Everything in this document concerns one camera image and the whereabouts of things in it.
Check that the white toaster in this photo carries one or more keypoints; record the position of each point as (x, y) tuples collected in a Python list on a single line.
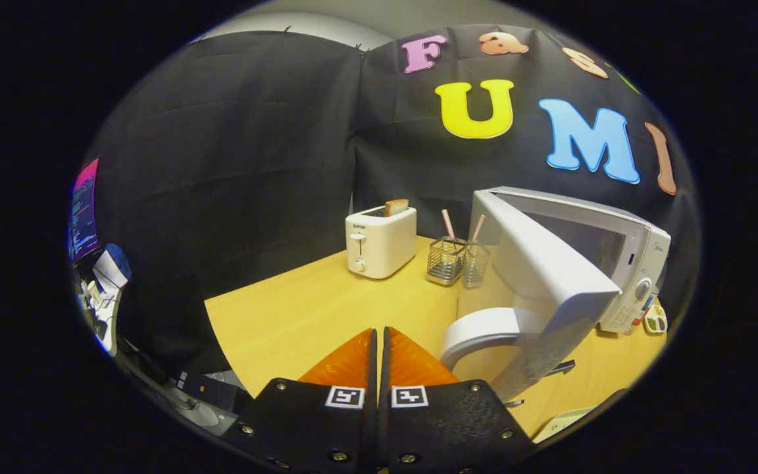
[(382, 247)]

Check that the brown toast slice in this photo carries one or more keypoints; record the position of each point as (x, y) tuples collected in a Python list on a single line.
[(397, 207)]

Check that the white patterned plate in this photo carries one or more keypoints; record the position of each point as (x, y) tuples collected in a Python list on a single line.
[(560, 424)]

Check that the white divided dish with beans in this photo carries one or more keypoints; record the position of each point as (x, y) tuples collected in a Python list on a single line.
[(655, 322)]

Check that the white microwave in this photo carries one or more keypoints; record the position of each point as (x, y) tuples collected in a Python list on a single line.
[(537, 276)]

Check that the black box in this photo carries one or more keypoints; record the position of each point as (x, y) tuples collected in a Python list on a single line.
[(211, 390)]

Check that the white equipment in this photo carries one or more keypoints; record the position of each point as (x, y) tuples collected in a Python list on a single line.
[(108, 309)]

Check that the pink striped straw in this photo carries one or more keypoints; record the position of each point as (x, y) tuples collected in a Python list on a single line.
[(448, 224)]

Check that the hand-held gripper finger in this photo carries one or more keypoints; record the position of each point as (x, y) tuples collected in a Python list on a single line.
[(385, 428), (372, 428)]

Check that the computer monitor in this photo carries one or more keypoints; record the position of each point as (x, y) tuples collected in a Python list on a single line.
[(83, 210)]

